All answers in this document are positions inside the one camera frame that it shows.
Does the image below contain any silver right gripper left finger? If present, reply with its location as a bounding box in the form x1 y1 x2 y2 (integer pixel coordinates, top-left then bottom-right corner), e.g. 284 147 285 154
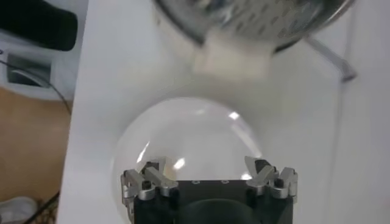
120 156 180 215

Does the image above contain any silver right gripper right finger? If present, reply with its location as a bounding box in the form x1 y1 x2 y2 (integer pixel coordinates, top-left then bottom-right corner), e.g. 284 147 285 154
244 156 299 204

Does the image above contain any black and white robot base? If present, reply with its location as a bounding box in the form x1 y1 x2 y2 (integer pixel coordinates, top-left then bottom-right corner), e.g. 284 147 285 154
0 0 89 103

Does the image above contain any steel steamer pot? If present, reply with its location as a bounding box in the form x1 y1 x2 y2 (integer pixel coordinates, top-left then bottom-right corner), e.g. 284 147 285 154
152 0 308 83

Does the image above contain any perforated steel steamer insert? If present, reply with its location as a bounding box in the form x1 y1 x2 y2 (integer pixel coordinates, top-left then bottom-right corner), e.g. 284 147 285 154
152 0 356 55

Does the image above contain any white round plate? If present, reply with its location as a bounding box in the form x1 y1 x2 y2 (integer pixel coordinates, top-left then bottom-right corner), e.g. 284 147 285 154
111 96 264 224

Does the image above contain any white floor object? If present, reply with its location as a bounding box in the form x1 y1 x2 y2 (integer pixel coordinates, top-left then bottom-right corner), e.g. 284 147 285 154
0 196 39 224

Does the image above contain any black floor cable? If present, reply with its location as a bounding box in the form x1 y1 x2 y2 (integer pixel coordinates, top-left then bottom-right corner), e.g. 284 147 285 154
0 59 73 116

